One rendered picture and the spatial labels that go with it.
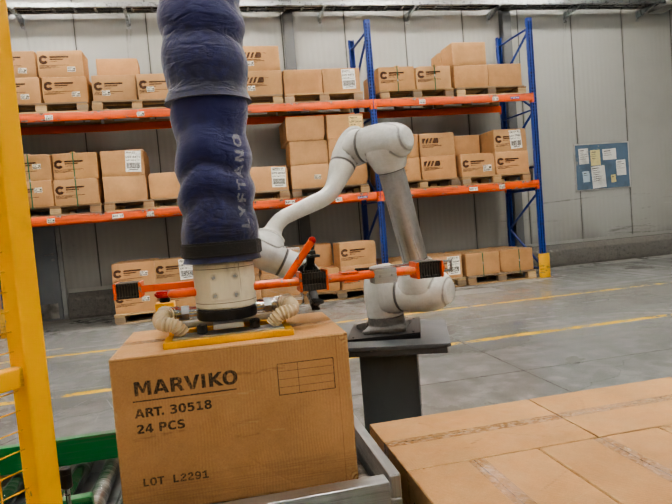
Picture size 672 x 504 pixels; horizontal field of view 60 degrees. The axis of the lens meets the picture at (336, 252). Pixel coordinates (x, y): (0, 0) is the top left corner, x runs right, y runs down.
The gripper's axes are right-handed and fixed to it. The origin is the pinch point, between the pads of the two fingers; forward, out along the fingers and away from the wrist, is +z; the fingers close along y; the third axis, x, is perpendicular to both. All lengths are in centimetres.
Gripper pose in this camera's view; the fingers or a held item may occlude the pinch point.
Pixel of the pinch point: (316, 279)
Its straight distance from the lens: 172.1
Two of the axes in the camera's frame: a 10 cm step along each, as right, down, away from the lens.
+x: -9.8, 0.9, -1.9
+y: 0.8, 9.9, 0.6
